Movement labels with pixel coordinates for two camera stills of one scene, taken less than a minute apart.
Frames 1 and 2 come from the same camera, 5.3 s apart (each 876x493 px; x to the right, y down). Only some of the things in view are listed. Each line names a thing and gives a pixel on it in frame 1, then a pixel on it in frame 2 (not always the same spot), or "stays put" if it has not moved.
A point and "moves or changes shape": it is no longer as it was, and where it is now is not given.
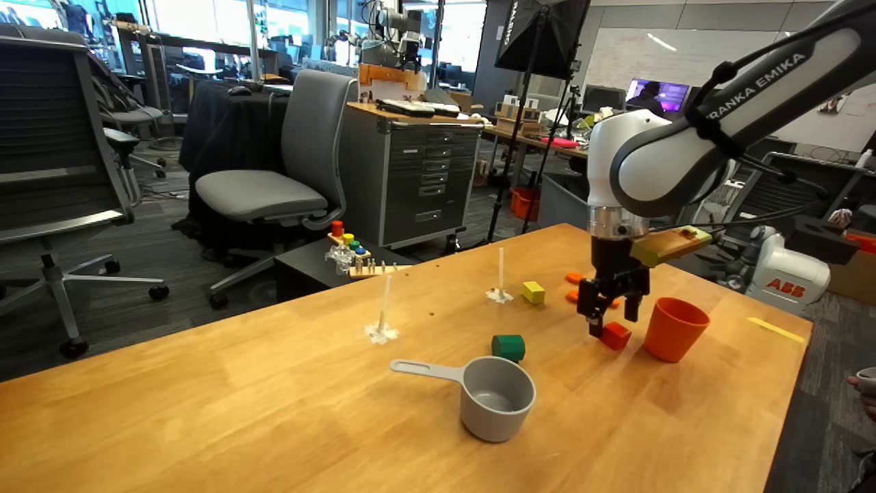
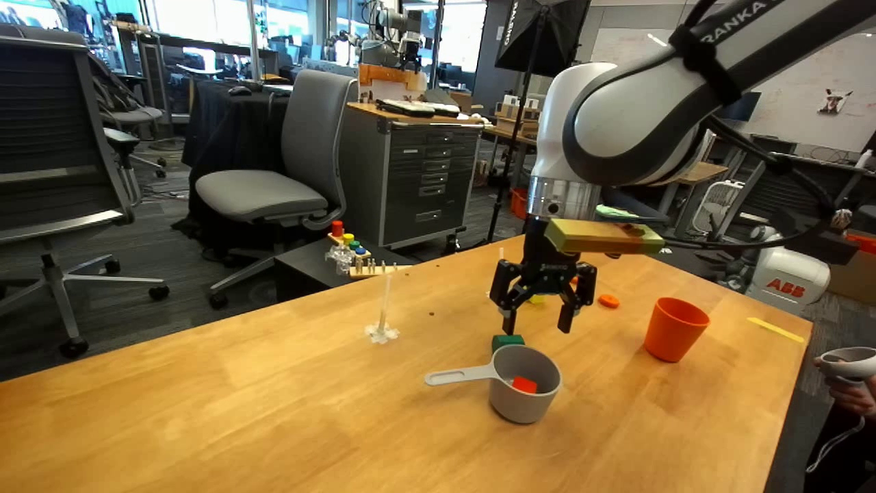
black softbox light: x=538 y=39 stays put
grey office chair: x=308 y=191 stays put
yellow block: x=531 y=291 stays put
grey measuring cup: x=497 y=394 moves or changes shape
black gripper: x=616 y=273 -> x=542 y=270
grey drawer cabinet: x=408 y=180 stays put
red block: x=614 y=336 -> x=524 y=384
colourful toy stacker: x=351 y=258 stays put
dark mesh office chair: x=59 y=176 stays put
